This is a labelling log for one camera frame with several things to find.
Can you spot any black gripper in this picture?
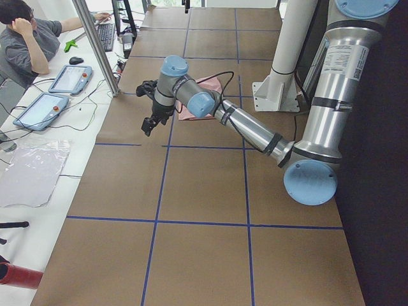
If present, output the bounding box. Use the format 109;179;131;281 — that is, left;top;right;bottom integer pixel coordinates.
141;101;174;136

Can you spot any pink Snoopy t-shirt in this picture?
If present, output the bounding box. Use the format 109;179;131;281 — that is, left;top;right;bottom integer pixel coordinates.
176;76;222;120

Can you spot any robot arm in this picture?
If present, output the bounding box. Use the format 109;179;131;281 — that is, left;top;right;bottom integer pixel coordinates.
136;1;407;207

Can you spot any upper blue teach pendant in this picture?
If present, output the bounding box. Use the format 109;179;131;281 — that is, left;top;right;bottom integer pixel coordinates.
48;64;93;95

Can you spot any blue teach pendant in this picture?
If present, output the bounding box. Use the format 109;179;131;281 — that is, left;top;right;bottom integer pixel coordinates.
48;64;93;95
13;92;69;131

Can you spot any black device with label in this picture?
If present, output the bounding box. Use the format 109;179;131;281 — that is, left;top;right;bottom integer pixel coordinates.
122;33;134;59

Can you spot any black monitor stand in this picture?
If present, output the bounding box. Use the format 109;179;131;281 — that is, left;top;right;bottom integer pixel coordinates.
111;0;138;39

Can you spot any black computer mouse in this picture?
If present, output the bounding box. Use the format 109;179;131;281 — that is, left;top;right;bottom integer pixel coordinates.
69;57;84;65

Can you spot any brown paper table mat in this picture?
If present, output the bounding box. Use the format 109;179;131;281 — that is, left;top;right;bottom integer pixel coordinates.
33;8;364;305

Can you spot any black keyboard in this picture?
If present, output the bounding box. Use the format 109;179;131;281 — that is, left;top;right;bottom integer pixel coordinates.
96;23;115;52

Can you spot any lower blue teach pendant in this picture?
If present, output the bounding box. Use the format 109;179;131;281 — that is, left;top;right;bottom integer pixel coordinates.
13;92;69;131

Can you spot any green plastic tool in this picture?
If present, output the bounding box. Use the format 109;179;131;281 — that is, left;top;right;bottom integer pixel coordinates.
64;32;87;53

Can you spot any clear plastic bag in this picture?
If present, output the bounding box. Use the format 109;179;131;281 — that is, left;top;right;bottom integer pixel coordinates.
1;138;71;208

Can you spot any seated person grey shirt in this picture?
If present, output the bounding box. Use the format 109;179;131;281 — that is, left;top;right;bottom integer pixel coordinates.
0;0;113;93

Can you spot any red cylinder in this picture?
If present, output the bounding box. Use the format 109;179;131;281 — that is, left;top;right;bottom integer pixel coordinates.
1;262;43;289

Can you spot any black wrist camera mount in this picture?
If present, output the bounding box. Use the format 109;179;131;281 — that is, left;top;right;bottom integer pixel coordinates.
136;80;157;99

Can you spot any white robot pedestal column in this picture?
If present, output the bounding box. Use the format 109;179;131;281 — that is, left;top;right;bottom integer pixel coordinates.
252;0;317;112

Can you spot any aluminium camera mount post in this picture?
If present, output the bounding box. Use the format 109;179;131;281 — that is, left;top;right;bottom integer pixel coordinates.
72;0;120;97

